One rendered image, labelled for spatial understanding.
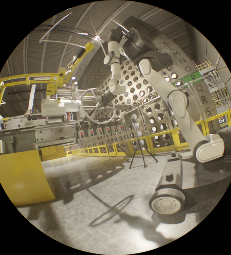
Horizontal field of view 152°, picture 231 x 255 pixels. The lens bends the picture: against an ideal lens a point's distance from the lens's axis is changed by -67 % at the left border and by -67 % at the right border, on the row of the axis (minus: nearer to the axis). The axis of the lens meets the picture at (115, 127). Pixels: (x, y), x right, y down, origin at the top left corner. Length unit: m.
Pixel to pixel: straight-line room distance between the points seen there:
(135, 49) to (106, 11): 8.45
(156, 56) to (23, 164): 1.52
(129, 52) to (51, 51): 9.70
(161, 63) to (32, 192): 1.65
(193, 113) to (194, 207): 2.02
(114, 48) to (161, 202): 1.05
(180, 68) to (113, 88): 2.26
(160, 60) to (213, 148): 0.65
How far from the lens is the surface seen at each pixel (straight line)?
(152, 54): 0.74
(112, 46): 0.80
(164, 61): 0.71
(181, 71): 2.61
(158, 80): 0.62
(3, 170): 1.27
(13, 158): 1.17
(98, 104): 0.81
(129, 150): 2.09
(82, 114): 1.69
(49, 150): 1.03
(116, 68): 0.69
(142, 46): 0.78
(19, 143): 1.57
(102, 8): 9.01
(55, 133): 1.43
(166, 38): 3.42
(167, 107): 0.84
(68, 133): 1.44
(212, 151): 0.60
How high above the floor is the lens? 0.52
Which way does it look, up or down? 7 degrees up
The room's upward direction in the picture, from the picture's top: 15 degrees counter-clockwise
